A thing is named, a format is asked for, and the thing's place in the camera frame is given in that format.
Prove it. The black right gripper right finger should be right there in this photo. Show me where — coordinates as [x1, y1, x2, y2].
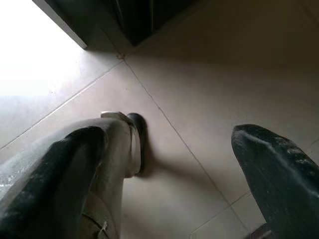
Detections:
[231, 123, 319, 239]

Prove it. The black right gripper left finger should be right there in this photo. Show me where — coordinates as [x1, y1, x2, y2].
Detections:
[0, 125, 108, 239]

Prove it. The silver robot right leg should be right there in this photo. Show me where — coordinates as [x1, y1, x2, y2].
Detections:
[82, 112, 140, 239]

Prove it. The black robot right foot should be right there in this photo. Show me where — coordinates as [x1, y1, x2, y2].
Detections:
[126, 113, 150, 178]

